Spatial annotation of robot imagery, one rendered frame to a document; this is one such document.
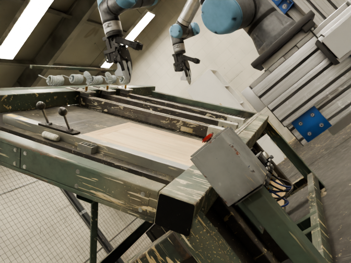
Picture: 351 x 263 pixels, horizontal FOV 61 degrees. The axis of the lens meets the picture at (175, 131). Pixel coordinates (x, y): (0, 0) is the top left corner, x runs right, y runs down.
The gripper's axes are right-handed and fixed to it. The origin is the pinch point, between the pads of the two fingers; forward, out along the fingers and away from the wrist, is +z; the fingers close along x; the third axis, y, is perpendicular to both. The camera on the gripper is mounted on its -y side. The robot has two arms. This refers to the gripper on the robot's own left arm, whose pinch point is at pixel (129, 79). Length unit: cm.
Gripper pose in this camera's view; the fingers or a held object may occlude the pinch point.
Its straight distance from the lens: 130.4
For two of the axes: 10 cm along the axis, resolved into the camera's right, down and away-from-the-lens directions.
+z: 2.3, 9.7, 0.7
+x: -3.8, 1.6, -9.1
